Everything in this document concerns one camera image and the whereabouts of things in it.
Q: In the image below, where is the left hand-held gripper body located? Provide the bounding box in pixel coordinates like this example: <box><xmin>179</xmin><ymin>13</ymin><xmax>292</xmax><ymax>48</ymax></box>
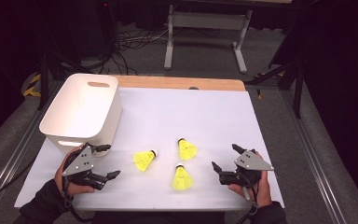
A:
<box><xmin>61</xmin><ymin>143</ymin><xmax>108</xmax><ymax>191</ymax></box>

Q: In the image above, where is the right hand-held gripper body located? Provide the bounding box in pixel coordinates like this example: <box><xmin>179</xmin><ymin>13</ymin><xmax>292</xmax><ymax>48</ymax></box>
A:
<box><xmin>218</xmin><ymin>148</ymin><xmax>275</xmax><ymax>189</ymax></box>

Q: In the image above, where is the yellow shuttlecock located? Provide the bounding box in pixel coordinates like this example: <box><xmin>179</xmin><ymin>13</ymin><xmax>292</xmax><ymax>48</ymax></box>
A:
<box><xmin>132</xmin><ymin>149</ymin><xmax>158</xmax><ymax>173</ymax></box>
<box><xmin>172</xmin><ymin>163</ymin><xmax>195</xmax><ymax>191</ymax></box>
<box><xmin>177</xmin><ymin>137</ymin><xmax>199</xmax><ymax>161</ymax></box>

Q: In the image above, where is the white plastic storage bin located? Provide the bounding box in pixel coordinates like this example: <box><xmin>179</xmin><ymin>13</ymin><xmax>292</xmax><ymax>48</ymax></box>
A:
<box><xmin>38</xmin><ymin>73</ymin><xmax>123</xmax><ymax>158</ymax></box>

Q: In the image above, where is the person's left hand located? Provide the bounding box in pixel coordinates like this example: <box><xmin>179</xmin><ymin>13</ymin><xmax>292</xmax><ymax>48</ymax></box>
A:
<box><xmin>54</xmin><ymin>145</ymin><xmax>96</xmax><ymax>198</ymax></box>

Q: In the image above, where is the person's right hand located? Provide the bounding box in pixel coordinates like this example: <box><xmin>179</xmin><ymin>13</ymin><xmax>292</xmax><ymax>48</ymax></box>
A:
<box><xmin>227</xmin><ymin>151</ymin><xmax>273</xmax><ymax>209</ymax></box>

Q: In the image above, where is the white board mat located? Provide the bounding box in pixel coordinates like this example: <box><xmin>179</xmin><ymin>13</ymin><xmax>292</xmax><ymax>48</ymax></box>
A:
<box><xmin>13</xmin><ymin>87</ymin><xmax>285</xmax><ymax>213</ymax></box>

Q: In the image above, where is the black metal stand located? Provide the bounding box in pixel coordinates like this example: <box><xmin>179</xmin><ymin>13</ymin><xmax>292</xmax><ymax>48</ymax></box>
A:
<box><xmin>245</xmin><ymin>60</ymin><xmax>304</xmax><ymax>119</ymax></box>

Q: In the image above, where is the yellow black striped tape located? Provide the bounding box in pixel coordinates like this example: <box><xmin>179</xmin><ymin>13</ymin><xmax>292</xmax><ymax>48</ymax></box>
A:
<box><xmin>22</xmin><ymin>73</ymin><xmax>42</xmax><ymax>98</ymax></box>

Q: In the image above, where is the black tripod stand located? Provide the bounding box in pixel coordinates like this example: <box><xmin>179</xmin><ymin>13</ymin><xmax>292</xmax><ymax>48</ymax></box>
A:
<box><xmin>36</xmin><ymin>50</ymin><xmax>91</xmax><ymax>111</ymax></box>

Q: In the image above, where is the right hand-held gripper cable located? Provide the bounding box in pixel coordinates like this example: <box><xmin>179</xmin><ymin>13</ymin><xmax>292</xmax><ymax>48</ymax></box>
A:
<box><xmin>236</xmin><ymin>172</ymin><xmax>259</xmax><ymax>224</ymax></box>

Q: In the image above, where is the hand-held gripper cable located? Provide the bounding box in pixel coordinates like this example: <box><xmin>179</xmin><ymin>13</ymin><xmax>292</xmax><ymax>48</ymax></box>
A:
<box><xmin>61</xmin><ymin>153</ymin><xmax>93</xmax><ymax>224</ymax></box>
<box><xmin>236</xmin><ymin>172</ymin><xmax>259</xmax><ymax>224</ymax></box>

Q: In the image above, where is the left hand-held gripper cable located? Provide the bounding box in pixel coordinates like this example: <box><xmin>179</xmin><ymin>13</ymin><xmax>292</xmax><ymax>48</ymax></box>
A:
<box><xmin>61</xmin><ymin>153</ymin><xmax>93</xmax><ymax>224</ymax></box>

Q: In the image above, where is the aluminium floor rail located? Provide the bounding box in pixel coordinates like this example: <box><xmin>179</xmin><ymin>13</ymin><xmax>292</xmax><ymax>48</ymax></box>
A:
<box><xmin>0</xmin><ymin>83</ymin><xmax>62</xmax><ymax>217</ymax></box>
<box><xmin>280</xmin><ymin>90</ymin><xmax>349</xmax><ymax>224</ymax></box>

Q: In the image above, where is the black floor cable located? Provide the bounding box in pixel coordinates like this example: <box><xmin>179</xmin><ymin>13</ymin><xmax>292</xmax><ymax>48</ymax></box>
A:
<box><xmin>0</xmin><ymin>157</ymin><xmax>36</xmax><ymax>208</ymax></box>

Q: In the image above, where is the bundle of black floor cables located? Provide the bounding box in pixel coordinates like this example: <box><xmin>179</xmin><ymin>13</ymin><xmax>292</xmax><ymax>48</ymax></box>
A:
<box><xmin>97</xmin><ymin>27</ymin><xmax>170</xmax><ymax>77</ymax></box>

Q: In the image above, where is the grey metal desk frame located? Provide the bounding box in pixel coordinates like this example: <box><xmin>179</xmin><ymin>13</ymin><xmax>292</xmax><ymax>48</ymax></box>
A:
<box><xmin>163</xmin><ymin>4</ymin><xmax>254</xmax><ymax>75</ymax></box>

